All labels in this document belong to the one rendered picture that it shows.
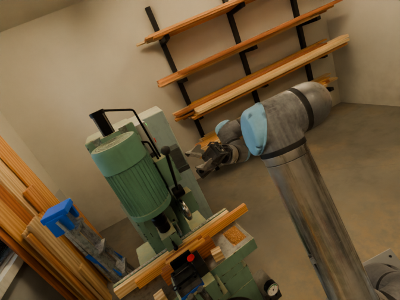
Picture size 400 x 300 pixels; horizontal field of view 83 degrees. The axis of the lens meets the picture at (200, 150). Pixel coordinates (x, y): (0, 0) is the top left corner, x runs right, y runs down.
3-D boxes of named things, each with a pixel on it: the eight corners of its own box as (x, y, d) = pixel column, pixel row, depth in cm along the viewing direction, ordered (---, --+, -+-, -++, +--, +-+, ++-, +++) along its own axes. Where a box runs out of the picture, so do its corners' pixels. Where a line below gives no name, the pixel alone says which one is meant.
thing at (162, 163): (168, 187, 112) (155, 162, 107) (163, 181, 120) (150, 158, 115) (183, 178, 114) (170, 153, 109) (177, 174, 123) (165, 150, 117)
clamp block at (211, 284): (191, 322, 79) (180, 306, 75) (178, 293, 91) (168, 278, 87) (225, 294, 83) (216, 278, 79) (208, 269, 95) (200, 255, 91)
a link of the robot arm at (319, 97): (345, 61, 51) (252, 108, 119) (297, 83, 50) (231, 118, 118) (365, 107, 52) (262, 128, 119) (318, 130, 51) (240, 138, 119)
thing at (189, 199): (185, 218, 117) (175, 200, 113) (181, 212, 123) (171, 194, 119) (200, 208, 120) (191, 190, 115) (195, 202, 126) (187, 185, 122)
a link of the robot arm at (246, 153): (232, 149, 118) (241, 165, 115) (218, 150, 109) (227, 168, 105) (245, 139, 113) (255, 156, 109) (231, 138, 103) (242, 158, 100)
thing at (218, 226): (139, 289, 96) (135, 283, 95) (138, 286, 98) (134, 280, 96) (248, 210, 112) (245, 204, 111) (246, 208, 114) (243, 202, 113)
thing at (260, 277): (269, 308, 103) (265, 297, 101) (253, 288, 114) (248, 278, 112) (283, 296, 106) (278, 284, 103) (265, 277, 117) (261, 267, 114)
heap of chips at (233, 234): (234, 246, 96) (232, 243, 96) (222, 234, 105) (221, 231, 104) (246, 236, 98) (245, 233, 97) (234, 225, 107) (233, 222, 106)
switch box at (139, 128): (149, 154, 115) (133, 127, 109) (144, 150, 124) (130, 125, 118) (159, 149, 117) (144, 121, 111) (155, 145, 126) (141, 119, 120)
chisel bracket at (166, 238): (170, 255, 94) (161, 240, 91) (162, 237, 107) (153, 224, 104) (185, 244, 96) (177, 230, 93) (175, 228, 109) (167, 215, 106)
